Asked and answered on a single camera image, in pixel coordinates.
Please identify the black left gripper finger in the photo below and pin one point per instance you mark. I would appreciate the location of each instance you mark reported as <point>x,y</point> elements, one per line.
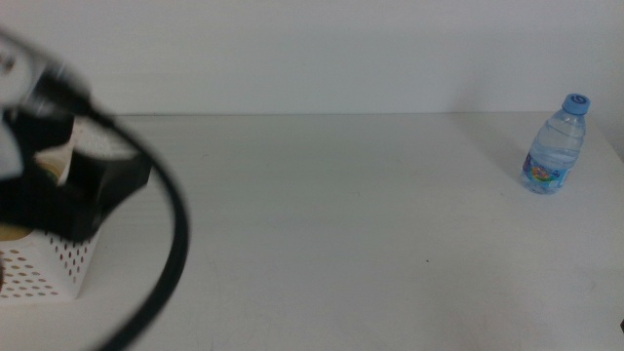
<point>117,180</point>
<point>39,134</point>

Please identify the yellow tea bottle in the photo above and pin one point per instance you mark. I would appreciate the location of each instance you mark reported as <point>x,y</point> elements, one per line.
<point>51,168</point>

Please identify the water bottle with blue cap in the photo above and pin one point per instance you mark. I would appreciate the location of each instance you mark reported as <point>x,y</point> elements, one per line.
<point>555,146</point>

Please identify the white perforated plastic basket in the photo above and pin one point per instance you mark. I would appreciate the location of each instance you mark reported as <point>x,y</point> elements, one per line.
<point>95,136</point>

